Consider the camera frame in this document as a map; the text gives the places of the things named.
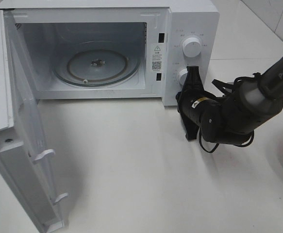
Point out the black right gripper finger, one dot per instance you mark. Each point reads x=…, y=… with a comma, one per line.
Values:
x=193, y=80

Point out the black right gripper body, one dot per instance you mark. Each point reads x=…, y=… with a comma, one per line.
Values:
x=204, y=109

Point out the white microwave door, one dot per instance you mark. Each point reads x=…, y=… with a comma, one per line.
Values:
x=25, y=158

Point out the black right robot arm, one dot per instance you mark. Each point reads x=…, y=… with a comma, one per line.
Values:
x=231, y=119

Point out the lower white microwave knob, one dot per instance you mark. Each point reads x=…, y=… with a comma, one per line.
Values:
x=181, y=76

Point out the white microwave knob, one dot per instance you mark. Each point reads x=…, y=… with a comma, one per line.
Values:
x=192, y=46
x=181, y=76

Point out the upper white microwave knob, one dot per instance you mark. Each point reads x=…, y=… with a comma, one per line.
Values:
x=192, y=46

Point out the white warning label sticker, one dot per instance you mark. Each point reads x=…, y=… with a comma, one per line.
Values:
x=157, y=57

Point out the white microwave oven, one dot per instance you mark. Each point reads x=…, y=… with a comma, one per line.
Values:
x=49, y=24

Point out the glass microwave turntable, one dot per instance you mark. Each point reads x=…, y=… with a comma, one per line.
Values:
x=96, y=63

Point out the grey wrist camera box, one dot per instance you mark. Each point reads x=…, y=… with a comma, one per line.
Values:
x=191, y=128

